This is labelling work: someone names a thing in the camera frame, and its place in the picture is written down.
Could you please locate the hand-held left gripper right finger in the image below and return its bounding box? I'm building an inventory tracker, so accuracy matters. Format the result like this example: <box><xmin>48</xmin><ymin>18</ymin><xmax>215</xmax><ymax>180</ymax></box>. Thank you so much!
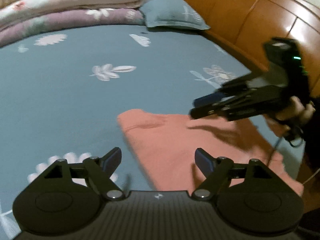
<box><xmin>191</xmin><ymin>147</ymin><xmax>275</xmax><ymax>202</ymax></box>

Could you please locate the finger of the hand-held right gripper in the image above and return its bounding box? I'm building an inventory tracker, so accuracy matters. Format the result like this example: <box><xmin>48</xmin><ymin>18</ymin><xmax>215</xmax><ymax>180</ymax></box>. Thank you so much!
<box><xmin>190</xmin><ymin>85</ymin><xmax>293</xmax><ymax>122</ymax></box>
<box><xmin>194</xmin><ymin>73</ymin><xmax>256</xmax><ymax>107</ymax></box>

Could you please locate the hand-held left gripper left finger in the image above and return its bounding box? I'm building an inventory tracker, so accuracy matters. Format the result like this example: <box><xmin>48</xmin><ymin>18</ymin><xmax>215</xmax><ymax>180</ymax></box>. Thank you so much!
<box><xmin>44</xmin><ymin>147</ymin><xmax>125</xmax><ymax>201</ymax></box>

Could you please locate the orange striped sweater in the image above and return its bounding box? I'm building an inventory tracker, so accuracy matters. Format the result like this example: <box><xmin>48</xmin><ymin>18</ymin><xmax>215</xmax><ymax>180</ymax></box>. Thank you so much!
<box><xmin>117</xmin><ymin>109</ymin><xmax>304</xmax><ymax>198</ymax></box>

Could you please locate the person's right hand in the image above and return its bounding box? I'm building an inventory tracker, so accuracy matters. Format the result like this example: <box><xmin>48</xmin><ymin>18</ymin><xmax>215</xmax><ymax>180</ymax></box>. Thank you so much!
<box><xmin>276</xmin><ymin>96</ymin><xmax>315</xmax><ymax>128</ymax></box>

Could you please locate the wooden bed headboard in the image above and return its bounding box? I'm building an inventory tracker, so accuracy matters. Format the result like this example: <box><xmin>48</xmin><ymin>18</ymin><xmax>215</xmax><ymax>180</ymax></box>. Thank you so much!
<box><xmin>155</xmin><ymin>0</ymin><xmax>320</xmax><ymax>100</ymax></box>

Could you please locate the bed with teal printed sheet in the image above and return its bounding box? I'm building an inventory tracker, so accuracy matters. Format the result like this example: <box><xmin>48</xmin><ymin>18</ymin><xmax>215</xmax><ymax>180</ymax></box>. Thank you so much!
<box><xmin>0</xmin><ymin>22</ymin><xmax>305</xmax><ymax>240</ymax></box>

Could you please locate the teal pillow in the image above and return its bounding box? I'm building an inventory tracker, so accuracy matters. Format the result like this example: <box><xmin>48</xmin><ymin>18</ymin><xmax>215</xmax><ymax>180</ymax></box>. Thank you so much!
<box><xmin>139</xmin><ymin>0</ymin><xmax>210</xmax><ymax>30</ymax></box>

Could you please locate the purple floral quilt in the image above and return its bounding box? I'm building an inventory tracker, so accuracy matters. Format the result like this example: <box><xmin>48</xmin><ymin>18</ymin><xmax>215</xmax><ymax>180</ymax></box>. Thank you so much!
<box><xmin>0</xmin><ymin>7</ymin><xmax>145</xmax><ymax>48</ymax></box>

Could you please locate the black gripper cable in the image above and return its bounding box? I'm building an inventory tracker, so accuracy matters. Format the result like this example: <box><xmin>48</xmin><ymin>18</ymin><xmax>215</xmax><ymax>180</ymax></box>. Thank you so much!
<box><xmin>266</xmin><ymin>127</ymin><xmax>304</xmax><ymax>167</ymax></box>

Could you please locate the white cable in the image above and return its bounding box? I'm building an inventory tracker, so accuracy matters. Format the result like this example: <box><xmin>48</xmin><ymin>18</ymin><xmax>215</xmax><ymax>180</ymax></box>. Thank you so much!
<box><xmin>302</xmin><ymin>169</ymin><xmax>320</xmax><ymax>185</ymax></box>

